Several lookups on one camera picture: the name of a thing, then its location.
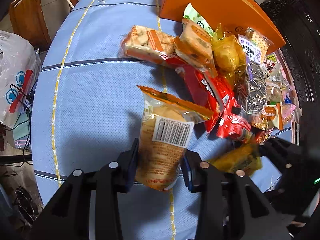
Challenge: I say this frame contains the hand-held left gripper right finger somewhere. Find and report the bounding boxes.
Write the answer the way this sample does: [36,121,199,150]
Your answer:
[182,151,295,240]

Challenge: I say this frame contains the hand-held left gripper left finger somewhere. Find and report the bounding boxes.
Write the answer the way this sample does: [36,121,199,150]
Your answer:
[30,138,139,240]

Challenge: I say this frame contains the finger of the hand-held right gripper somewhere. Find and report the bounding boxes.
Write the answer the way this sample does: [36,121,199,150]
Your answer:
[259,137,302,158]
[259,150,295,179]

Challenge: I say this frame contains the clear bread packet orange top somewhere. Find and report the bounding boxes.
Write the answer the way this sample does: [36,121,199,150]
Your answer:
[135,85,215,192]

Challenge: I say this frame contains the short red snack packet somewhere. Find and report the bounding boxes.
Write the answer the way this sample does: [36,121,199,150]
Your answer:
[216,97,253,140]

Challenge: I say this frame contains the long red snack packet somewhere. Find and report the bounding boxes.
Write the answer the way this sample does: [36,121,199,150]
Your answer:
[175,61,236,133]

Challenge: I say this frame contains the orange white rice cracker packet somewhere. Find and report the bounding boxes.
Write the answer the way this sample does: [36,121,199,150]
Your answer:
[120,25,177,65]

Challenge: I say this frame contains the green snack packet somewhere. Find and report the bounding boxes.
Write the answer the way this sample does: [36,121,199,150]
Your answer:
[183,3,215,37]

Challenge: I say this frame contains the orange cardboard box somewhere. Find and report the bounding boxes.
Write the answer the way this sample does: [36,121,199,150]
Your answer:
[159,0,286,53]

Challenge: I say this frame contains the clear sunflower seed packet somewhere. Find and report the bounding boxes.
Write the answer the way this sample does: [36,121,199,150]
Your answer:
[237,60,269,121]

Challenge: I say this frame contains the blue checked tablecloth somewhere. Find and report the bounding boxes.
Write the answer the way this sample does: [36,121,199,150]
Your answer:
[30,0,300,240]

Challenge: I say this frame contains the clear square cracker packet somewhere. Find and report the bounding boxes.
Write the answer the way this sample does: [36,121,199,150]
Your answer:
[237,27,275,63]

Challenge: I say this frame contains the yellow clear snack packet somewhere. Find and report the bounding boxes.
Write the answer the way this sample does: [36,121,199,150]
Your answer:
[211,23,247,81]

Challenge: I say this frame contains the black carved furniture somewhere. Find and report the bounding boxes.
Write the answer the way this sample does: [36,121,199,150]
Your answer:
[260,0,320,155]

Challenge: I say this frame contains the dark round object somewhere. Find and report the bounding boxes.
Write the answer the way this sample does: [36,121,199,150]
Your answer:
[14,187,38,222]

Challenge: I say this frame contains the striped folded cloth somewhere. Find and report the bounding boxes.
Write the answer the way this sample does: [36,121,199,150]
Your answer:
[5,111,33,152]

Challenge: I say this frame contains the black metal bar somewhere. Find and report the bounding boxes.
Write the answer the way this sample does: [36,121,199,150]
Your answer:
[0,154,33,166]

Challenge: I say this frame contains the orange pastry packet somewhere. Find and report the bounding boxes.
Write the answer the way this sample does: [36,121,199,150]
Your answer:
[174,19,217,77]

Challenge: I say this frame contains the white printed plastic bag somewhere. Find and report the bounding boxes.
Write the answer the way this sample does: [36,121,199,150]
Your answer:
[0,30,42,128]

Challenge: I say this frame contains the wooden chair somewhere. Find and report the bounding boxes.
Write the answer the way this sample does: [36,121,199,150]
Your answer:
[9,0,78,51]

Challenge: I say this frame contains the black cables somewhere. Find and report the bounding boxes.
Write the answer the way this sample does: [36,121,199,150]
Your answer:
[5,84,36,157]

